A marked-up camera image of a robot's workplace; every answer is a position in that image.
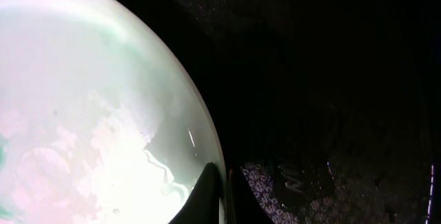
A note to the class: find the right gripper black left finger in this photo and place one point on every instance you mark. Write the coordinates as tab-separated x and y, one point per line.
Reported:
202	206

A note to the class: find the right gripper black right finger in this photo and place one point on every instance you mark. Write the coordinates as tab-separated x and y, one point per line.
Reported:
244	208

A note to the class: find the pale green plate top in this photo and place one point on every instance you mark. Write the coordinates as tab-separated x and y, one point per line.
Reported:
100	123

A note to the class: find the round black tray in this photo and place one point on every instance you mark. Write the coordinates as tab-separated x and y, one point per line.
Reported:
330	108

